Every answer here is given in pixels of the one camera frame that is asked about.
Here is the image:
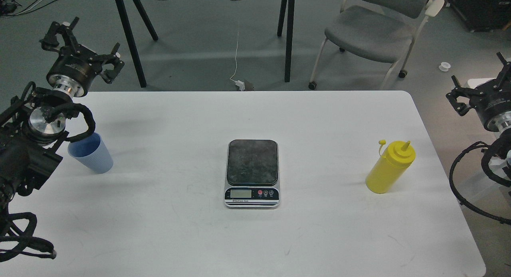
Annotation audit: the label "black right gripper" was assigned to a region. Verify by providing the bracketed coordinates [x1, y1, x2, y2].
[446, 52, 511, 132]

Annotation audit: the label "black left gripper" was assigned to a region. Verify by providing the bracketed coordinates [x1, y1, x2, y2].
[40, 17, 125, 97]

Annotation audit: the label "blue ribbed plastic cup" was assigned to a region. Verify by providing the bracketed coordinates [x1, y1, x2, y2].
[67, 132, 114, 174]

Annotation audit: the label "yellow squeeze bottle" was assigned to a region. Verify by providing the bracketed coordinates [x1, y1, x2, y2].
[365, 139, 416, 194]

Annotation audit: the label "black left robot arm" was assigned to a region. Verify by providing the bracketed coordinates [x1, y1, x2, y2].
[0, 17, 124, 262]

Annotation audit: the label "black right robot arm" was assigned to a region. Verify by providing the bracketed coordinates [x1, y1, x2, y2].
[446, 52, 511, 226]

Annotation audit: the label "digital kitchen scale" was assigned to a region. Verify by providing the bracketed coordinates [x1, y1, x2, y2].
[223, 139, 281, 209]

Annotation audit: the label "white side table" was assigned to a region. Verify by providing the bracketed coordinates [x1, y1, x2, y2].
[466, 78, 494, 89]

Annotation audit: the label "small white spool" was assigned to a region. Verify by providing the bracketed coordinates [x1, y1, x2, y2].
[438, 61, 451, 73]

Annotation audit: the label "black cabinet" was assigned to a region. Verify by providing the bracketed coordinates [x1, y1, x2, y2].
[447, 0, 511, 33]

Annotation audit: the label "grey office chair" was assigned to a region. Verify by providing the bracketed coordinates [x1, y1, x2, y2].
[308, 0, 445, 90]

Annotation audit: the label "black leg table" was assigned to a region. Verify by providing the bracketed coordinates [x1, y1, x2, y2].
[78, 0, 306, 89]

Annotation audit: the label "black floor cables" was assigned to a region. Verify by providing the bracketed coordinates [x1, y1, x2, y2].
[0, 0, 76, 18]

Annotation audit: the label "white cable with plug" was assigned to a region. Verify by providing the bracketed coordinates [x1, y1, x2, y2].
[229, 22, 254, 91]

